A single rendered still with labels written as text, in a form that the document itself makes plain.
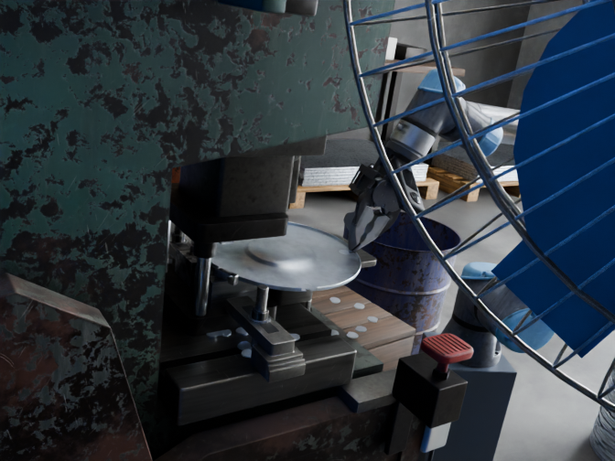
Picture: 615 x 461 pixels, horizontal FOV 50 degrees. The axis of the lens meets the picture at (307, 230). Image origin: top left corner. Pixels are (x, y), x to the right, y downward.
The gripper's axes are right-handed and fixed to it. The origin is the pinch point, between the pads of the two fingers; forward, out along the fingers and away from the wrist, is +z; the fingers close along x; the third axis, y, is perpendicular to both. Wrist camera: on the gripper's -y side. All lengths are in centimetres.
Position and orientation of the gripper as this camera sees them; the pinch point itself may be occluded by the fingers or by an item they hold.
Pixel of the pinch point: (356, 246)
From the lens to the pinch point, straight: 124.0
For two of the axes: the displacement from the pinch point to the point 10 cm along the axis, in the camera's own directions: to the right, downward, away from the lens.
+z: -5.0, 8.6, 1.2
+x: -7.6, -3.7, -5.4
